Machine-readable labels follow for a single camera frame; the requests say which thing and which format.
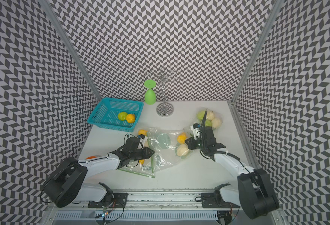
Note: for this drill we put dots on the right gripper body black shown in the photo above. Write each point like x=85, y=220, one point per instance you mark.
x=202, y=144

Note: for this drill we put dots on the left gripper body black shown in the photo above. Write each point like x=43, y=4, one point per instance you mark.
x=132, y=155

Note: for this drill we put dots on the cream pear bag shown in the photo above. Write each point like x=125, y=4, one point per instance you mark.
x=216, y=123
x=210, y=115
x=182, y=150

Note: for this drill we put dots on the zip-top bag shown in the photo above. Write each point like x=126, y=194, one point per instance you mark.
x=147, y=169
x=202, y=123
x=164, y=143

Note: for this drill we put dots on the green pear bag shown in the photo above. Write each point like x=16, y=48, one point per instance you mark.
x=208, y=123
x=122, y=116
x=200, y=115

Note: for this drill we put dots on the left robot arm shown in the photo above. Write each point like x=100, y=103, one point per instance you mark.
x=67, y=183

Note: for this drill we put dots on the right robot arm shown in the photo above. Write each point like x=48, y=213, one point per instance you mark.
x=252, y=190

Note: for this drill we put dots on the teal plastic basket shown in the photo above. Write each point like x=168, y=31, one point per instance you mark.
x=105, y=114

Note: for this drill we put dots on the chrome glass holder stand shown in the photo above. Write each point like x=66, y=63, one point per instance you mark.
x=164, y=108

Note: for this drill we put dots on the green plastic wine glass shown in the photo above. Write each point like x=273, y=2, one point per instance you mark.
x=150, y=96

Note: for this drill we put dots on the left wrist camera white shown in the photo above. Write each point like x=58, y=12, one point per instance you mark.
x=142, y=138

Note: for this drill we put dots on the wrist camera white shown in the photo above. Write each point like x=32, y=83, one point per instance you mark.
x=195, y=129
x=142, y=138

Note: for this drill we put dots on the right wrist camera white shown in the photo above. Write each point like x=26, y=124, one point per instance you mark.
x=195, y=129

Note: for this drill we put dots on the aluminium front rail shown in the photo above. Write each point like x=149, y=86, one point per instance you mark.
x=165, y=197

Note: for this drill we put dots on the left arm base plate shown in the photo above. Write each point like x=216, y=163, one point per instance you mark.
x=117, y=200

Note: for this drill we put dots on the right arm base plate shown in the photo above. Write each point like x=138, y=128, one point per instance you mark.
x=213, y=201

